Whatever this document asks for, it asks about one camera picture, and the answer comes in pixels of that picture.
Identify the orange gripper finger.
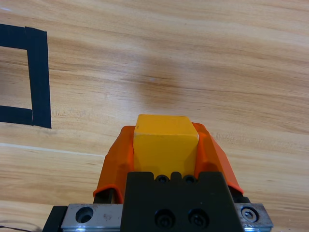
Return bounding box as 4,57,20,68
93,125,136,204
192,122,251,204

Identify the yellow wooden block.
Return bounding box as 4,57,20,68
133,114,200,176

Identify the black tape square outline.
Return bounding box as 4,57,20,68
0,23,52,130

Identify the thin black wire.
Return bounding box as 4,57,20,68
0,225,34,232

